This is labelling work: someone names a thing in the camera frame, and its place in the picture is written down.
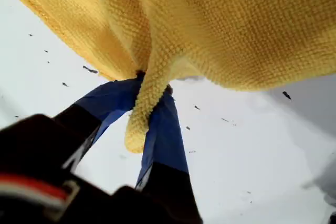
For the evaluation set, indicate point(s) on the yellow square towel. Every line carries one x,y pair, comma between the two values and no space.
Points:
236,24

